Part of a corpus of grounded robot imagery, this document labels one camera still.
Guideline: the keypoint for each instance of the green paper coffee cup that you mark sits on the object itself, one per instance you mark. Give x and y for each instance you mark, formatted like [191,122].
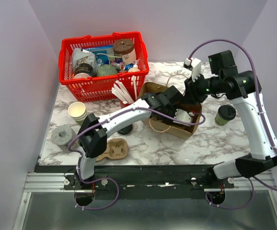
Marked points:
[221,120]

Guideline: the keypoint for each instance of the red cup holder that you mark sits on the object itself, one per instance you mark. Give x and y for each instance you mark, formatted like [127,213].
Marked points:
[124,104]

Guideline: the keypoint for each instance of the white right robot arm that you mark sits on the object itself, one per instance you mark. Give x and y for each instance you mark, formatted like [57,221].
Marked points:
[247,99]

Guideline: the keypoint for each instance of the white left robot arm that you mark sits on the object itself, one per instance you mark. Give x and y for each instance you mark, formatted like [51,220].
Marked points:
[95,131]

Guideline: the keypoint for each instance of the cream pump bottle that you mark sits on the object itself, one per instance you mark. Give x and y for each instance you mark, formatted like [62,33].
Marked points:
[135,67]

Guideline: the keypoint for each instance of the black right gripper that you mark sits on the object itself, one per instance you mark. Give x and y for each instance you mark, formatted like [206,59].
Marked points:
[190,91]

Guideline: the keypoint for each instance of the blue box in basket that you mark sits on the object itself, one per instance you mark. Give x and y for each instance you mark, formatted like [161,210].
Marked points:
[103,54]

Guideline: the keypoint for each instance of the brown lid paper tub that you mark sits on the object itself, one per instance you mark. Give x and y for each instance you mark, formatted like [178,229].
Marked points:
[125,49]

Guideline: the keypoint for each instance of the stack of green paper cups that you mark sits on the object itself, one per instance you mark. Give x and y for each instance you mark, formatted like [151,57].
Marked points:
[78,112]

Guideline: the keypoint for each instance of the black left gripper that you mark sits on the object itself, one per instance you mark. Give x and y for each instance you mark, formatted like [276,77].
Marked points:
[169,120]

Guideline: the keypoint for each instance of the brown cardboard cup carrier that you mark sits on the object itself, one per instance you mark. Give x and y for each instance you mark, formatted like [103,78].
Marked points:
[117,149]

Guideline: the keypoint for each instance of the red plastic shopping basket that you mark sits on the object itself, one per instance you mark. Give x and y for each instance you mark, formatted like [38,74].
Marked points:
[99,88]

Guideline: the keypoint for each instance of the white snack bag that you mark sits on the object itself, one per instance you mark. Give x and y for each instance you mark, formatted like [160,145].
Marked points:
[80,56]

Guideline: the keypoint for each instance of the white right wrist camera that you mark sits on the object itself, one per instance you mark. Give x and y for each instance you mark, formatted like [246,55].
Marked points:
[194,65]

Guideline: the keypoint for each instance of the brown paper bag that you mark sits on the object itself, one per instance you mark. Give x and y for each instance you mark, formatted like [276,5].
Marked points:
[175,129]

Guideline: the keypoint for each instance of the red blue drink can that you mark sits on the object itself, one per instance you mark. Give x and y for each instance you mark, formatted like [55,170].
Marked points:
[118,65]

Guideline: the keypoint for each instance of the dark instant noodle cup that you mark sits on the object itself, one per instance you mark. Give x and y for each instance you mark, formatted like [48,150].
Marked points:
[83,70]

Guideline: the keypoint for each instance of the green netted melon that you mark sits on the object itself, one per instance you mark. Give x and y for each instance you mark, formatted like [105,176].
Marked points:
[106,70]

